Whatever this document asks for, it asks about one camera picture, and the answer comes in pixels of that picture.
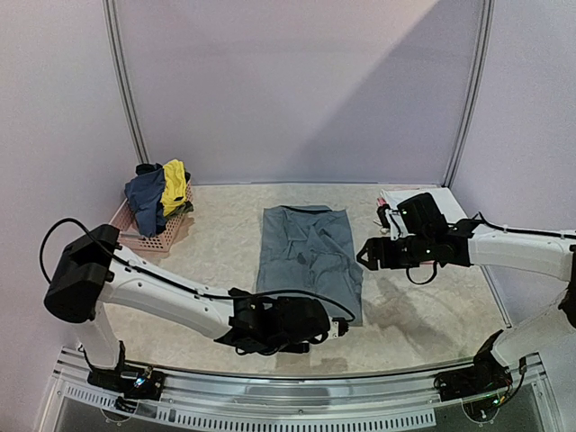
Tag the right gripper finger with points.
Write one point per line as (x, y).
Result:
(371, 263)
(371, 251)

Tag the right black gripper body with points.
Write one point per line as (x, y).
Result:
(383, 253)

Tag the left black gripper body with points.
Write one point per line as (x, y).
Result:
(275, 347)

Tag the left aluminium corner post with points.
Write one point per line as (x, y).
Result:
(112, 21)

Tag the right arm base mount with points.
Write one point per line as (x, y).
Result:
(485, 374)

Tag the navy blue garment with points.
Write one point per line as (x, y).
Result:
(143, 193)

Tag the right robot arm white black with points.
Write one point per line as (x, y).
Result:
(430, 226)

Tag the aluminium corner post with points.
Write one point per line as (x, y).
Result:
(473, 88)
(112, 21)

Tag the white folded shirt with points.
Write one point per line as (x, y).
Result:
(443, 197)

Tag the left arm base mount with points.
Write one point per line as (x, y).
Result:
(134, 383)

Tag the yellow garment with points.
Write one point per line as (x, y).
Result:
(175, 186)

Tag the right aluminium corner post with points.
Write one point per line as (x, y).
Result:
(473, 88)

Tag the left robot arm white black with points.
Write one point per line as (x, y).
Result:
(95, 270)

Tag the aluminium front rail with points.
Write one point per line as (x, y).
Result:
(193, 401)

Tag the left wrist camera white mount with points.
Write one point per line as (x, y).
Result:
(338, 328)

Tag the grey blue button shirt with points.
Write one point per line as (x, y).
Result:
(311, 248)

